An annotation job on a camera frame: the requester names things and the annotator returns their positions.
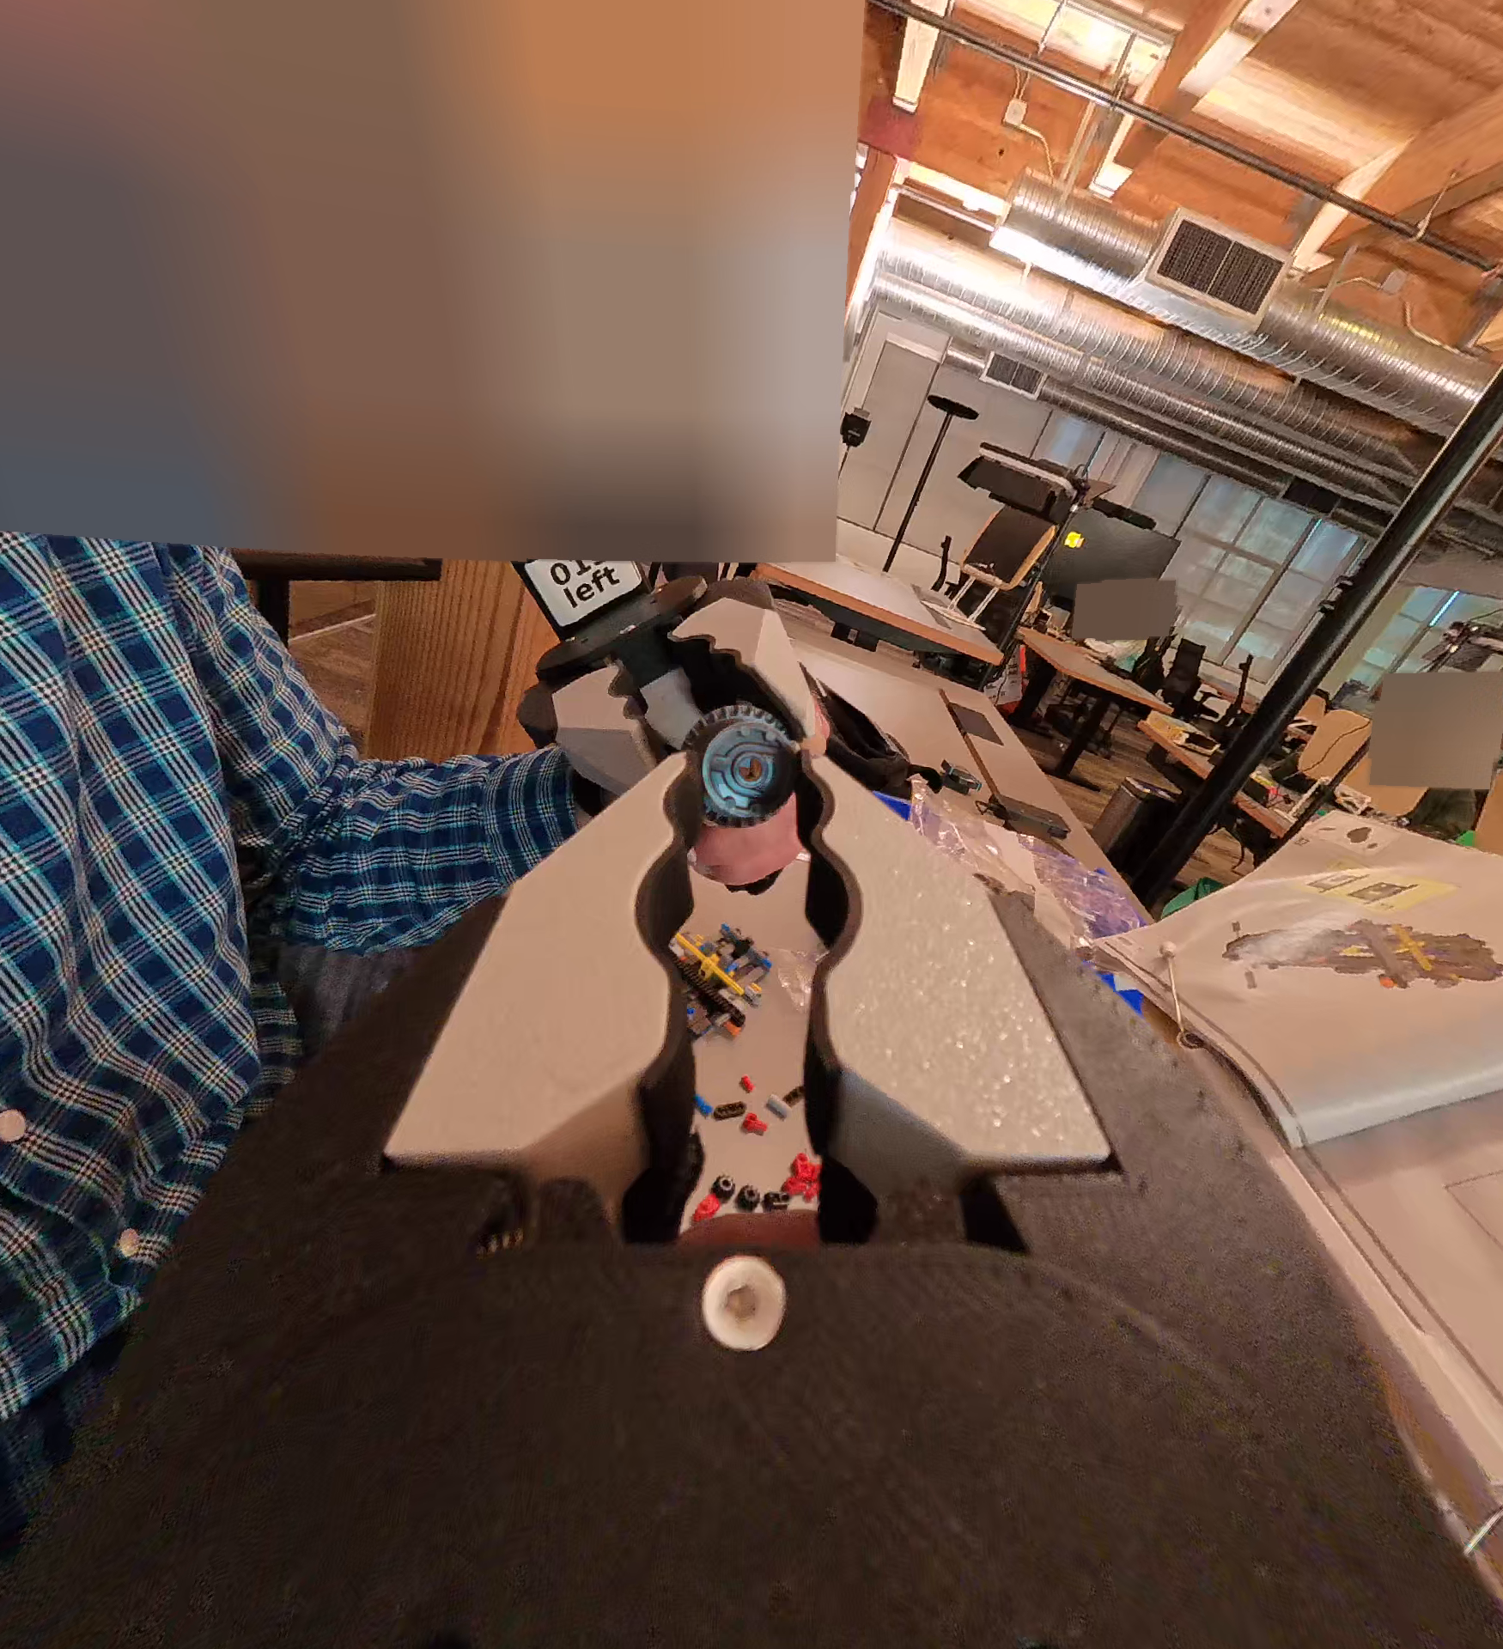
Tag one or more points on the white book stand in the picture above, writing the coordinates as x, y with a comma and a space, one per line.
1472, 1223

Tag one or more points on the tilted panel on stand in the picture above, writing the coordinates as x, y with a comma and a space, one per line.
1022, 515

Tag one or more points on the empty clear plastic bag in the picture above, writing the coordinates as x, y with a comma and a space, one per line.
792, 968

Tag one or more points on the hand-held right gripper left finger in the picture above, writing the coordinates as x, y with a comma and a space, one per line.
532, 1016

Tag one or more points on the person's plaid shirt torso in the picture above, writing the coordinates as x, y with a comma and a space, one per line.
81, 901

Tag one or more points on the person's left hand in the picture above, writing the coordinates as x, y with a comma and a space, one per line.
745, 857

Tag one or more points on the small action camera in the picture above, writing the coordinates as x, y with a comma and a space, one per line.
962, 774

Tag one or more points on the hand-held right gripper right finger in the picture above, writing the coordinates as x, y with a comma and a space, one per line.
957, 1016

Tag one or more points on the person's left forearm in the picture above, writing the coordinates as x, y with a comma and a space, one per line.
416, 824

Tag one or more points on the black backpack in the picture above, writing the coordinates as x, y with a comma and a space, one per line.
867, 747

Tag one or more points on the lego pieces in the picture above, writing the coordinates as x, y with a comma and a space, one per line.
750, 1120

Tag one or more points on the grey lego gear assembly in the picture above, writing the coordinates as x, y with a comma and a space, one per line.
740, 773

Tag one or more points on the silver ventilation duct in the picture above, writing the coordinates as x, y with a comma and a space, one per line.
1085, 335

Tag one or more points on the wooden slat panel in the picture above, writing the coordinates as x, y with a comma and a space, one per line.
455, 656

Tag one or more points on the lego chassis assembly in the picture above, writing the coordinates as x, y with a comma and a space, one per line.
720, 972

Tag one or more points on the black floor lamp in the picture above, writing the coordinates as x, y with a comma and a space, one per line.
926, 482

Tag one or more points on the large dark monitor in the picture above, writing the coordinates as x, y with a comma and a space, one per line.
1125, 548

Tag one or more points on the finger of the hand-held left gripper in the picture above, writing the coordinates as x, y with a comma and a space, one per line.
596, 747
745, 651

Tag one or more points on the pile of clear parts bags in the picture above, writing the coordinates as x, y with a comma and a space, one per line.
1060, 888

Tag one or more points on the dark flat electronic device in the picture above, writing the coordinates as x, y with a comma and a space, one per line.
1029, 810

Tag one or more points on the blue plastic bin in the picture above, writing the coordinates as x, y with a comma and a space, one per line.
893, 807

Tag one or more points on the black tripod pole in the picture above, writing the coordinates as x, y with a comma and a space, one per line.
1383, 541

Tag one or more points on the grey trash can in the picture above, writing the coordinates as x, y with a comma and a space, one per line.
1137, 824

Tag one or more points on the white air vent grille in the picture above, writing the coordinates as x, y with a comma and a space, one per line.
1214, 264

